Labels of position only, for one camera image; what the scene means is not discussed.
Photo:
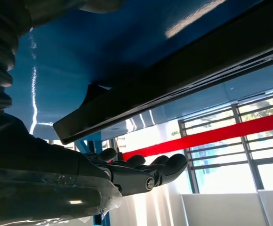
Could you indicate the red barrier belt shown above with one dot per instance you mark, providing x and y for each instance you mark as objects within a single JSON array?
[{"x": 209, "y": 137}]

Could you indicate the dark window frame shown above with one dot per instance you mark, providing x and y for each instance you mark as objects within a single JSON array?
[{"x": 247, "y": 146}]

